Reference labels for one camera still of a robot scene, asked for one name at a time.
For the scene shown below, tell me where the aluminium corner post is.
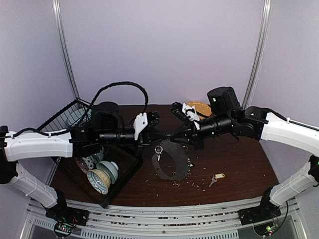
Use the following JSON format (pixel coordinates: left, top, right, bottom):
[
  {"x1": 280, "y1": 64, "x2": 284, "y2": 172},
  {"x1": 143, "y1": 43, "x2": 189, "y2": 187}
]
[
  {"x1": 242, "y1": 0, "x2": 272, "y2": 109},
  {"x1": 52, "y1": 0, "x2": 80, "y2": 98}
]

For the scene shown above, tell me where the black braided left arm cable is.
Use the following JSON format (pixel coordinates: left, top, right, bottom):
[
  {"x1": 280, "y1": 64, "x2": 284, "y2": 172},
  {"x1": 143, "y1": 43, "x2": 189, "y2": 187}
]
[{"x1": 74, "y1": 81, "x2": 149, "y2": 130}]

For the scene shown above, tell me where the key with yellow tag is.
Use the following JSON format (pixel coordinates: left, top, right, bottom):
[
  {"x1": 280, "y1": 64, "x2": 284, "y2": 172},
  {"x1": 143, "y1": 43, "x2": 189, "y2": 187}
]
[{"x1": 209, "y1": 173, "x2": 225, "y2": 187}]

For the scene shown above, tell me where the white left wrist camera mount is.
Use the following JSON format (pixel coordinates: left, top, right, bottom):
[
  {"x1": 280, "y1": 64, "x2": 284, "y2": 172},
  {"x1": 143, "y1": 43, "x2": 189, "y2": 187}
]
[{"x1": 133, "y1": 113, "x2": 148, "y2": 140}]

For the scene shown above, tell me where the yellow patterned bowl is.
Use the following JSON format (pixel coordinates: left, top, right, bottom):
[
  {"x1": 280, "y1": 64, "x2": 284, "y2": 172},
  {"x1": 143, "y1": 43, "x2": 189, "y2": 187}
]
[{"x1": 86, "y1": 169, "x2": 111, "y2": 195}]

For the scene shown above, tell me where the black wire dish rack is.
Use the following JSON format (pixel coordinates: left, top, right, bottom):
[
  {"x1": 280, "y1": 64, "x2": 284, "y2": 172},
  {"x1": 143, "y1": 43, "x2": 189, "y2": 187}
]
[{"x1": 38, "y1": 99, "x2": 143, "y2": 208}]

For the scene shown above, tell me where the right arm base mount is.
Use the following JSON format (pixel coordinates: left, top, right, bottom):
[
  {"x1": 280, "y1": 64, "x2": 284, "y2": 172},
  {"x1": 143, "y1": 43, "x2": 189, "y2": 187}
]
[{"x1": 238, "y1": 206, "x2": 281, "y2": 238}]

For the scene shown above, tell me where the silver key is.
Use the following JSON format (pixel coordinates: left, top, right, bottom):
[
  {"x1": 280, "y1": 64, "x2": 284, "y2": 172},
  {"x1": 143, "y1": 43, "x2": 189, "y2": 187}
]
[{"x1": 155, "y1": 145, "x2": 163, "y2": 161}]

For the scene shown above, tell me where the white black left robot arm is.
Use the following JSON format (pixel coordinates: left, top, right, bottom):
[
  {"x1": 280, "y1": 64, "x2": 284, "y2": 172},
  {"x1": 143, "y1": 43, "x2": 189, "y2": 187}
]
[{"x1": 0, "y1": 102, "x2": 168, "y2": 221}]

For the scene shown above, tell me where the aluminium front rail frame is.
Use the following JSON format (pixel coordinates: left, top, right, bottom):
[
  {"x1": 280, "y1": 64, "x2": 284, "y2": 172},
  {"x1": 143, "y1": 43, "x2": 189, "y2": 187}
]
[{"x1": 18, "y1": 197, "x2": 310, "y2": 239}]

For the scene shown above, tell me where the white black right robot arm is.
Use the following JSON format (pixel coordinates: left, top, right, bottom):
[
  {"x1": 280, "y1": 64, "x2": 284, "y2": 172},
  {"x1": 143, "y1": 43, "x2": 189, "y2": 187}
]
[{"x1": 170, "y1": 87, "x2": 319, "y2": 225}]

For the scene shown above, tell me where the light green celadon bowl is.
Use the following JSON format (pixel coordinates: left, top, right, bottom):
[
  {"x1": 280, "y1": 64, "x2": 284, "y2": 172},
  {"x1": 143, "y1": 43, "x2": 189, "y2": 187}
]
[{"x1": 96, "y1": 160, "x2": 119, "y2": 184}]

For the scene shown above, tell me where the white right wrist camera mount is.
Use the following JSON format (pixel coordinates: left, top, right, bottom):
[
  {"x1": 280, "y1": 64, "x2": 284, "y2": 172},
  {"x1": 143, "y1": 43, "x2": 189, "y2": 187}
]
[{"x1": 182, "y1": 103, "x2": 200, "y2": 130}]

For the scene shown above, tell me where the aluminium corner post left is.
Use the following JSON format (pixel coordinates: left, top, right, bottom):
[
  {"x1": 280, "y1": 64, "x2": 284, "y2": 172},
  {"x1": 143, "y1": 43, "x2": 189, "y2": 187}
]
[{"x1": 52, "y1": 0, "x2": 80, "y2": 98}]

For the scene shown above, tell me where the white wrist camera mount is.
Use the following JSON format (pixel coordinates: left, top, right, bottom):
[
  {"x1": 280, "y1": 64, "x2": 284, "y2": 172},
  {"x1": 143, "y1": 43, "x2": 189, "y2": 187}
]
[
  {"x1": 182, "y1": 103, "x2": 200, "y2": 130},
  {"x1": 133, "y1": 113, "x2": 148, "y2": 140}
]

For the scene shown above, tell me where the small patterned cup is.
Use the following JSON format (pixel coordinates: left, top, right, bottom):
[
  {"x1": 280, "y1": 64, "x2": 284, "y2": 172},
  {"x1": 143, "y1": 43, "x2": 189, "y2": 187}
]
[{"x1": 75, "y1": 156, "x2": 96, "y2": 174}]

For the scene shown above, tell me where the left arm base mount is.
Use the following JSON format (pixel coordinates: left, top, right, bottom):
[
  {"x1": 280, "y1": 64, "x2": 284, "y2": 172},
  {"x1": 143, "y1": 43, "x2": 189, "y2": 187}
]
[{"x1": 45, "y1": 207, "x2": 89, "y2": 239}]

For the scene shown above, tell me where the yellow polka dot dish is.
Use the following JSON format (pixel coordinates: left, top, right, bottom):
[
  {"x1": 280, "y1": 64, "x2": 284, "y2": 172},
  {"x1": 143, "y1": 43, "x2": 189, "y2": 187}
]
[{"x1": 186, "y1": 101, "x2": 212, "y2": 120}]

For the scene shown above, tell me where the aluminium corner post right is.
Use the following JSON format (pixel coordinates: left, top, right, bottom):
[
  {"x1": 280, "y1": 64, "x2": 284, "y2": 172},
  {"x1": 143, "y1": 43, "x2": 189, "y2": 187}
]
[{"x1": 242, "y1": 0, "x2": 272, "y2": 109}]

